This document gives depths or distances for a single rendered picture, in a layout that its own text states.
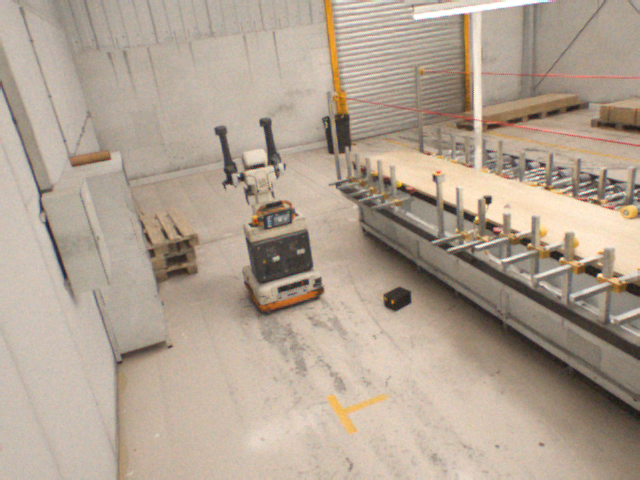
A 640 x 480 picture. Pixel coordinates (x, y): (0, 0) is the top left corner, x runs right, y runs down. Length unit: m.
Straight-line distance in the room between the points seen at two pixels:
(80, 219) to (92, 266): 0.29
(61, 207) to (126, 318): 1.51
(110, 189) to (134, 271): 0.68
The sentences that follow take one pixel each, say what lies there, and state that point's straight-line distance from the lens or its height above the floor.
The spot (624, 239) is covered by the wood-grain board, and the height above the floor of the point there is 0.90.
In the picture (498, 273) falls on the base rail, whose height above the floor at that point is 0.68.
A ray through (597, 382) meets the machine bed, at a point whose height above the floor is 0.11.
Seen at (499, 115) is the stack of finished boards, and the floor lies 0.27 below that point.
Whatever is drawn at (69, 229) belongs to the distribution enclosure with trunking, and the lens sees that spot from 3.32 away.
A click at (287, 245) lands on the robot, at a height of 0.59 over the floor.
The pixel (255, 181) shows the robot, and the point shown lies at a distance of 4.75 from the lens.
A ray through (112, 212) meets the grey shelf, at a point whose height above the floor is 1.26.
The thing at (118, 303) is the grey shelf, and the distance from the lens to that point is 4.48.
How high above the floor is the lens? 2.33
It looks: 22 degrees down
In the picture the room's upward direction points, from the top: 8 degrees counter-clockwise
